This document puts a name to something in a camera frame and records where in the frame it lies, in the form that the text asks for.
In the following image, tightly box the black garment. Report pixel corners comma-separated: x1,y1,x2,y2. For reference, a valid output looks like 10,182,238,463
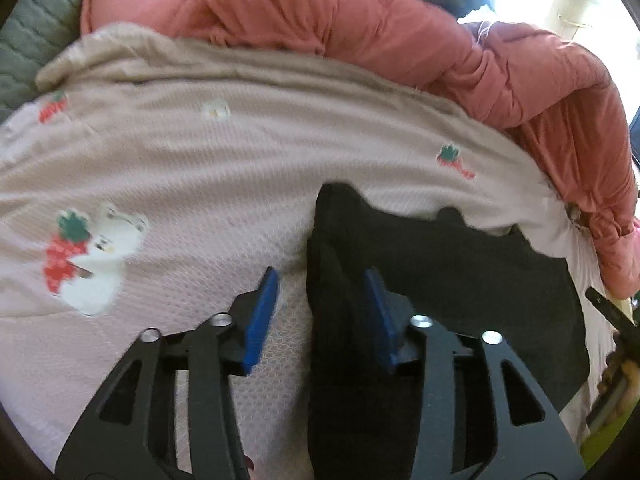
306,182,589,479

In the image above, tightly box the salmon pink duvet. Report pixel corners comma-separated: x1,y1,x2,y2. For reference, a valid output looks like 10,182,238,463
80,0,639,299

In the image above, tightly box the pink patterned bed sheet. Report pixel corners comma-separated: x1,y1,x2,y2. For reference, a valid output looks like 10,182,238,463
1,24,601,479

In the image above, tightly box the grey quilted headboard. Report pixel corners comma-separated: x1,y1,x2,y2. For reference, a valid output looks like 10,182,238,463
1,0,81,119

